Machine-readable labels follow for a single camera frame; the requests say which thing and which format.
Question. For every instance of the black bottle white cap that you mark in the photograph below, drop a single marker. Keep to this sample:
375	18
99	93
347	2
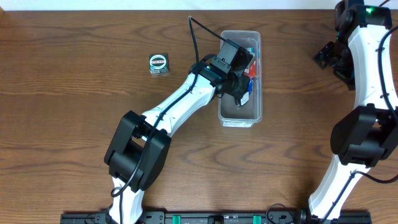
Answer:
243	100

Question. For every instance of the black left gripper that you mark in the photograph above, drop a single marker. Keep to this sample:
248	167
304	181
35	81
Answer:
244	88

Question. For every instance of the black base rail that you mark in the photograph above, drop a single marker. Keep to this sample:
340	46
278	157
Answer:
157	217

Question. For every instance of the blue Kool Fever box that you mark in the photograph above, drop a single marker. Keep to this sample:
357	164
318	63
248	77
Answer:
250	86

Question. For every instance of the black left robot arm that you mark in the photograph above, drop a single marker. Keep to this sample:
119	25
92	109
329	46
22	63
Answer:
137	152

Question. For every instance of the dark green small box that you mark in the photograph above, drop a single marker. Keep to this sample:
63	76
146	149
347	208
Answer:
159	63

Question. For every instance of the clear plastic container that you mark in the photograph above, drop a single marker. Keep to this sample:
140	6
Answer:
245	116

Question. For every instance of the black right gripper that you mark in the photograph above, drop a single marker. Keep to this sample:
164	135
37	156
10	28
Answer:
328	53

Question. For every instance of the red small box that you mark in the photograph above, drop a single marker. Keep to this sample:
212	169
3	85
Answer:
251	71

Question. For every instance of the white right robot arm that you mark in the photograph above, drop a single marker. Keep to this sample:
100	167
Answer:
360	57

